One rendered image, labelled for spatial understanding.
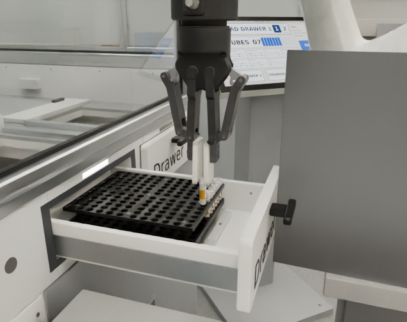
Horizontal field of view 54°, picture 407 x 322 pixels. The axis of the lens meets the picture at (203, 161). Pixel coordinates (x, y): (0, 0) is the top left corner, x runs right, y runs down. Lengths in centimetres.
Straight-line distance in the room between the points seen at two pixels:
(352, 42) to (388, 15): 322
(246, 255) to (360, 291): 31
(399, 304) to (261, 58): 97
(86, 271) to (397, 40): 73
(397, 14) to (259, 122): 276
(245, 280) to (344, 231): 25
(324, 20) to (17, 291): 75
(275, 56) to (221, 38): 97
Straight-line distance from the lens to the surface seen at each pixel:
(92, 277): 79
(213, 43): 55
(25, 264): 63
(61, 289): 71
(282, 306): 183
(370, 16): 412
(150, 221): 61
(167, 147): 97
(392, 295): 77
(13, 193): 58
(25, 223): 61
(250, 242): 50
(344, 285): 76
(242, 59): 144
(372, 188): 69
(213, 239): 66
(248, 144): 156
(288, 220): 60
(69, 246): 65
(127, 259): 60
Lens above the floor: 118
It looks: 19 degrees down
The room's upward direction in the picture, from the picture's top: straight up
